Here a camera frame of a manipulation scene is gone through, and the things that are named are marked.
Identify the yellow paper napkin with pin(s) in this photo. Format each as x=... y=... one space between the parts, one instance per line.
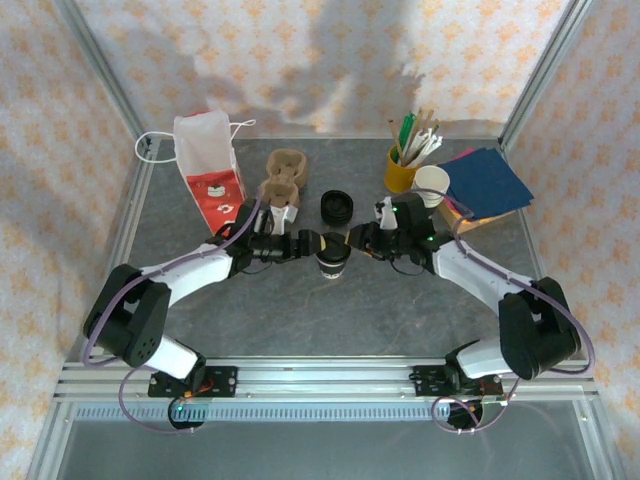
x=447 y=220

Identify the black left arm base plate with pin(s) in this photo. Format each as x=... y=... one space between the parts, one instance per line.
x=220 y=382

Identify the aluminium side rail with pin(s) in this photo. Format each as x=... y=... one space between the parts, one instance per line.
x=129 y=225

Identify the aluminium frame post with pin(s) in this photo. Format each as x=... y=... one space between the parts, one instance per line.
x=544 y=75
x=106 y=75

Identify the paper cup stack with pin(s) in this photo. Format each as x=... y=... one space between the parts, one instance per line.
x=432 y=182

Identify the brown pulp cup carrier stack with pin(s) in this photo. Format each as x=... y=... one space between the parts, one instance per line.
x=285 y=170

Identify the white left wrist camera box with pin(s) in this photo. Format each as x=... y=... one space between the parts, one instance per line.
x=285 y=217

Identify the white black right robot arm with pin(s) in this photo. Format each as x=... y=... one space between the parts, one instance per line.
x=475 y=280

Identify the yellow straw holder cup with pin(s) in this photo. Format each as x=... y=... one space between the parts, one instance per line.
x=395 y=177

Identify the pink paper napkin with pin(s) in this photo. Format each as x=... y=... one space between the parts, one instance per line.
x=465 y=152

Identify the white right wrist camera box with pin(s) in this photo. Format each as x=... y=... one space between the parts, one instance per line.
x=385 y=212

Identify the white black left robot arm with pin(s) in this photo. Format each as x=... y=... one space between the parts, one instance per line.
x=200 y=270

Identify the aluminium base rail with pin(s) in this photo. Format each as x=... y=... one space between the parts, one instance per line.
x=325 y=380

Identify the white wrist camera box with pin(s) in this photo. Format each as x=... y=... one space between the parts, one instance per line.
x=385 y=212
x=285 y=217

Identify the red white paper bag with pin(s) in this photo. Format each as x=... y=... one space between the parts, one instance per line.
x=220 y=200

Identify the green straw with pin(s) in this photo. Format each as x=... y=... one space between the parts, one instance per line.
x=406 y=127

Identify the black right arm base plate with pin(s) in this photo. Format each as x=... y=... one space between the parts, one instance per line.
x=430 y=382

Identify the blue paper napkin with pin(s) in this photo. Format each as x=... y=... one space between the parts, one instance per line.
x=485 y=182

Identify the black cup lid stack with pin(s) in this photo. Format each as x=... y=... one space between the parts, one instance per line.
x=336 y=205

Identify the black paper cup with lid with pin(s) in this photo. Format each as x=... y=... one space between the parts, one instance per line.
x=331 y=267

